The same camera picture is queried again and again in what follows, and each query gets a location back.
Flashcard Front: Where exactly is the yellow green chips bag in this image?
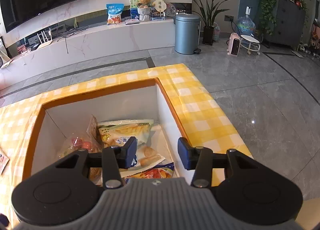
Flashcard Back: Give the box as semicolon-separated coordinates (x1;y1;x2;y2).
97;119;165;178

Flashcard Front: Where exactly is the yellow checkered tablecloth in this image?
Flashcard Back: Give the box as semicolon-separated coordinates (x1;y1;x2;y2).
1;64;249;226

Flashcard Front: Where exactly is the red clear snack bag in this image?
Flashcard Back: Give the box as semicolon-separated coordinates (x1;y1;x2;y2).
57;132;101;158

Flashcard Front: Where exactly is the orange snack packet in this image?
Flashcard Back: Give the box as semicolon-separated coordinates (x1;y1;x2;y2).
124;162;175;181

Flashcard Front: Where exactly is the orange white storage box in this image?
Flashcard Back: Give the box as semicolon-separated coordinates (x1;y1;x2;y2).
22;78;192;183

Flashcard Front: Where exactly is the pink space heater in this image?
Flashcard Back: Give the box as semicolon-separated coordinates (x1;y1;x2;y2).
227;33;240;56

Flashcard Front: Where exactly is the white tv console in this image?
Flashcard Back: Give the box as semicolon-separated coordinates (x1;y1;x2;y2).
1;19;175;89

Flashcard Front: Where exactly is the white round stool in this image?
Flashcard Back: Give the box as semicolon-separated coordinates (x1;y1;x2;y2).
240;34;260;55

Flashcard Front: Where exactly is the blue grey trash bin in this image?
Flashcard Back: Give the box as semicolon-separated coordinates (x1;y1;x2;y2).
174;13;201;55

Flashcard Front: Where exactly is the white router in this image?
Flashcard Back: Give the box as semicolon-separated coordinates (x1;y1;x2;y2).
37;28;53;49

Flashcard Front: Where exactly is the water jug with pump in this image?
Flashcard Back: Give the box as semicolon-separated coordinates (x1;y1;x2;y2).
236;6;256;36

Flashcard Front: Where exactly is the potted long-leaf plant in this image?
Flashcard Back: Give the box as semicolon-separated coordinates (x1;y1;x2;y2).
192;0;230;45

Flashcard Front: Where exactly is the blue snack bag on console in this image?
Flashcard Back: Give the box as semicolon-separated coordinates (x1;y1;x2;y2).
106;4;124;25

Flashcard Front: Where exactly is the dark grey cabinet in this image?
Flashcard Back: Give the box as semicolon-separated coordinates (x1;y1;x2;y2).
264;0;305;49

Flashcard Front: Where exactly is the round paper fan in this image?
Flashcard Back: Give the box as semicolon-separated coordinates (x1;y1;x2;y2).
152;0;167;13

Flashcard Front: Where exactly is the teddy bear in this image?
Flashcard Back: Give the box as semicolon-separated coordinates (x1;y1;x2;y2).
136;0;155;8

